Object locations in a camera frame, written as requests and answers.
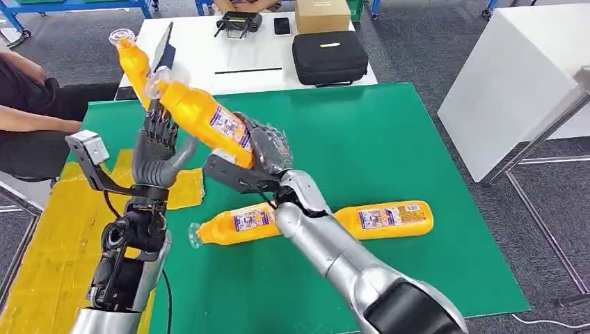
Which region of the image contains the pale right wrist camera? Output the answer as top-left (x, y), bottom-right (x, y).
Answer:
top-left (202, 150), bottom-right (282, 195)

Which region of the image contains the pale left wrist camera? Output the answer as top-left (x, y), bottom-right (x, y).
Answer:
top-left (64, 129), bottom-right (139, 197)

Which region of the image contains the black carrying case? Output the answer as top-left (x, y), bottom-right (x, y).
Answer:
top-left (292, 30), bottom-right (369, 88)

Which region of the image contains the large white panel table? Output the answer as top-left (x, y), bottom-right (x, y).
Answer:
top-left (436, 4), bottom-right (590, 184)

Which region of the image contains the white cable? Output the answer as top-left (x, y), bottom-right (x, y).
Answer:
top-left (511, 313), bottom-right (590, 329)

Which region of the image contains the thin black strip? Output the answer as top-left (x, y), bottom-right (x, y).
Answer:
top-left (214, 67), bottom-right (283, 75)

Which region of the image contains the black remote controller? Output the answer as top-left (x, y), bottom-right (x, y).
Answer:
top-left (214, 11), bottom-right (264, 39)

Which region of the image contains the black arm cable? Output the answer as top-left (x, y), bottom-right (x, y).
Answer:
top-left (161, 268), bottom-right (173, 334)

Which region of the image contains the grey metal table frame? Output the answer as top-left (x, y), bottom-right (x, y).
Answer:
top-left (0, 180), bottom-right (45, 315)

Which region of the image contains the steel frame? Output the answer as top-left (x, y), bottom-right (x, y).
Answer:
top-left (481, 90), bottom-right (590, 309)

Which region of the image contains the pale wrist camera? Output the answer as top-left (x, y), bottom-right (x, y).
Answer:
top-left (64, 129), bottom-right (139, 197)
top-left (202, 150), bottom-right (282, 195)

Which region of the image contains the green mat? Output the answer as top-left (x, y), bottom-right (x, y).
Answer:
top-left (69, 83), bottom-right (531, 334)

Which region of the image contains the person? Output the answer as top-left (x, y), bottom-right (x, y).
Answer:
top-left (214, 0), bottom-right (283, 14)
top-left (0, 57), bottom-right (122, 183)

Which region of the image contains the black stool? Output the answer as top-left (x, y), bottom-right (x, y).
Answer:
top-left (9, 173), bottom-right (59, 184)

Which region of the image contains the blue metal rack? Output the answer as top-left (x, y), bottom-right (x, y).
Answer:
top-left (0, 0), bottom-right (160, 49)

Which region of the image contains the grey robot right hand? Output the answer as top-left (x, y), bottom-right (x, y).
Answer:
top-left (230, 111), bottom-right (295, 176)

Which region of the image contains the cardboard box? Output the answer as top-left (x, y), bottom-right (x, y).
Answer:
top-left (294, 0), bottom-right (352, 35)

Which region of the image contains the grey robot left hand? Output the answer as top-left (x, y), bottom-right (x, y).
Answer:
top-left (131, 99), bottom-right (199, 189)

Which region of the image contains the orange drink bottle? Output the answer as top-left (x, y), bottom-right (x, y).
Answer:
top-left (334, 200), bottom-right (435, 241)
top-left (109, 28), bottom-right (153, 111)
top-left (145, 66), bottom-right (257, 170)
top-left (188, 202), bottom-right (283, 250)

